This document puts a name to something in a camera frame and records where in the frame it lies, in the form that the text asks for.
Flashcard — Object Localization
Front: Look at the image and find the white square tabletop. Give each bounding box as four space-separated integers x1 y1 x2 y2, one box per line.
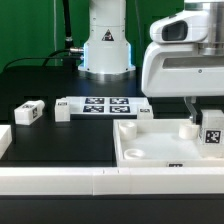
113 119 224 168

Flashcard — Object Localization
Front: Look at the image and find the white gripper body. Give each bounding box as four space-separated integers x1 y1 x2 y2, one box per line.
141 42 224 97

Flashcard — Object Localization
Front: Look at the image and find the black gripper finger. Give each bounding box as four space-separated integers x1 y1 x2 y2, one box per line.
184 96 202 125

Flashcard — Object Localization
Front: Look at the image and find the black hose with metal fitting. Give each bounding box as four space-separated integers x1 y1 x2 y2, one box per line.
62 0 85 56

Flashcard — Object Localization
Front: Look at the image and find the white marker base plate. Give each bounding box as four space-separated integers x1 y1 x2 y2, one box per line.
67 96 152 115

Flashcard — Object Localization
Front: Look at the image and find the white U-shaped obstacle fence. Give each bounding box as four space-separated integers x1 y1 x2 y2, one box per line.
0 124 224 196

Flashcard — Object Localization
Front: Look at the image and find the black cable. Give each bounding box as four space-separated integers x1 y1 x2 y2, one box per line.
2 49 84 73

